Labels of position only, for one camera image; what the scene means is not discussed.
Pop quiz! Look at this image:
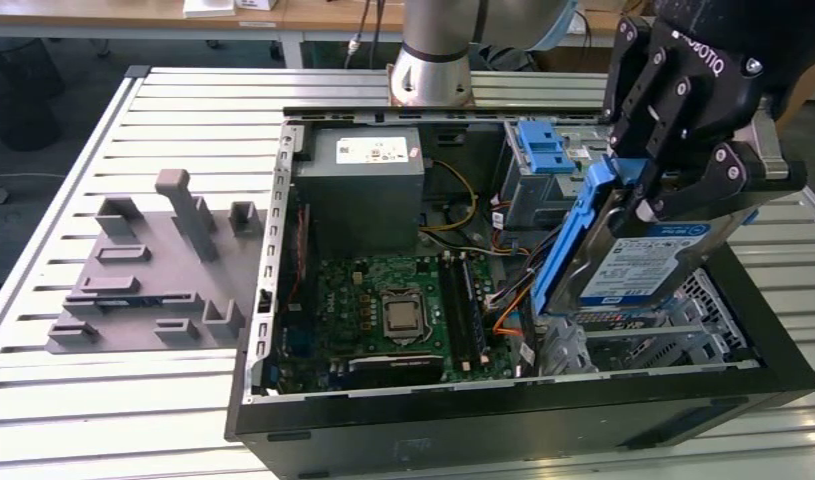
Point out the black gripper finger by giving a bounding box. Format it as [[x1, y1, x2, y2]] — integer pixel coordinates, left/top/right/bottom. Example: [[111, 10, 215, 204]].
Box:
[[635, 141, 810, 222], [602, 16, 716, 169]]

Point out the hard disk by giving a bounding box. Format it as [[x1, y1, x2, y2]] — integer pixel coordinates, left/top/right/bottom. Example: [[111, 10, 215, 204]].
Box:
[[530, 153, 762, 329]]

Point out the silver disk bay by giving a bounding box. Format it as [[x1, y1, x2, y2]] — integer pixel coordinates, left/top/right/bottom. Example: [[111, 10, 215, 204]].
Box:
[[539, 299, 762, 376]]

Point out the wooden cabinet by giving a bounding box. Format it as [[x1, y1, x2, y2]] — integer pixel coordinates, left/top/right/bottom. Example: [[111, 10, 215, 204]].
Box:
[[773, 62, 815, 139]]

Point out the blue plastic drive latch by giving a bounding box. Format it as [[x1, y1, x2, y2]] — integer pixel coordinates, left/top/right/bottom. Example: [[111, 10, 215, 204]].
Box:
[[515, 121, 575, 175]]

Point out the dark bag under desk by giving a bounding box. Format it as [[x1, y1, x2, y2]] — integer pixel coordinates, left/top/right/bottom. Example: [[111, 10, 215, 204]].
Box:
[[476, 44, 539, 71]]

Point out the grey optical drive cage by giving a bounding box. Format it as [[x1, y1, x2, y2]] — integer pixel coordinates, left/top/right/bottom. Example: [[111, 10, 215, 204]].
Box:
[[499, 119, 612, 231]]

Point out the black empty RAM slot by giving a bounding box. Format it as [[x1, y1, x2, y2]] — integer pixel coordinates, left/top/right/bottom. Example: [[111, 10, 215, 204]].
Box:
[[439, 253, 476, 370]]

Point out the grey power supply unit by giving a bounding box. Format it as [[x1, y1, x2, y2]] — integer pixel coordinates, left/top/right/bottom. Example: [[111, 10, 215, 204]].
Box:
[[292, 125, 427, 256]]

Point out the black CPU socket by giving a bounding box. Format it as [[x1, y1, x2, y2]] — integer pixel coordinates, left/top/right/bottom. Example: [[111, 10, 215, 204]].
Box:
[[378, 287, 435, 350]]

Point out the silver CPU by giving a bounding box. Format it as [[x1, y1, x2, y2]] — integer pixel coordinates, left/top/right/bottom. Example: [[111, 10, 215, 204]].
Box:
[[386, 302, 423, 335]]

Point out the green motherboard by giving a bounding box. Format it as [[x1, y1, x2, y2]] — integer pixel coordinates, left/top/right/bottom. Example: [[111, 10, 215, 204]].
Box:
[[272, 252, 515, 391]]

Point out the black graphics card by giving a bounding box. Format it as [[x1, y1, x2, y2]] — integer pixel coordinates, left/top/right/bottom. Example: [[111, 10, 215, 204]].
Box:
[[344, 353, 446, 389]]

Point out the black open PC case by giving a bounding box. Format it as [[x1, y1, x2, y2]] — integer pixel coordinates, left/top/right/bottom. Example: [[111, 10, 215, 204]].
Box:
[[223, 105, 815, 480]]

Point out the plain white box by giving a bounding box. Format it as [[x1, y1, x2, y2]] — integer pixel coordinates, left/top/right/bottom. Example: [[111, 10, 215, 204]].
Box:
[[183, 0, 236, 19]]

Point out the grey parts rack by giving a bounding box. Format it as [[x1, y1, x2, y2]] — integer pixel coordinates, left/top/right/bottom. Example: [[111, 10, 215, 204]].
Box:
[[44, 168, 269, 356]]

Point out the silver side wrist camera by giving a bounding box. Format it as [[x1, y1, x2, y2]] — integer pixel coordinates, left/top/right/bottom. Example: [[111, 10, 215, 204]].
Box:
[[730, 107, 793, 184]]

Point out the yellow wire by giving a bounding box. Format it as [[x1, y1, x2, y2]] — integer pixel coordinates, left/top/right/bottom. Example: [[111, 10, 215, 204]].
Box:
[[423, 159, 479, 234]]

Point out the black cable bundle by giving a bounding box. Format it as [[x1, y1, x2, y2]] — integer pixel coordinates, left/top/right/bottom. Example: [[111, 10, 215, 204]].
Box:
[[492, 219, 562, 311]]

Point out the multicolour power wire bundle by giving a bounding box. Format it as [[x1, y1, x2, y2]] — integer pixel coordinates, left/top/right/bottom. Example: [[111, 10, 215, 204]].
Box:
[[419, 227, 535, 259]]

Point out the orange wire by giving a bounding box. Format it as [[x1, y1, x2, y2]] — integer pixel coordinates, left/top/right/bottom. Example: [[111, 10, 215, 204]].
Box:
[[492, 309, 523, 337]]

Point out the thin black hanging cable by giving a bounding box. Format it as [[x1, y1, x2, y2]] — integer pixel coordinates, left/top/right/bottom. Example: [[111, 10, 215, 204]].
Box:
[[344, 0, 390, 67]]

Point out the wooden desk white frame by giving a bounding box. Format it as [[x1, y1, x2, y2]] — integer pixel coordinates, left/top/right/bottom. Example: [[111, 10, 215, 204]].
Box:
[[0, 0, 655, 76]]

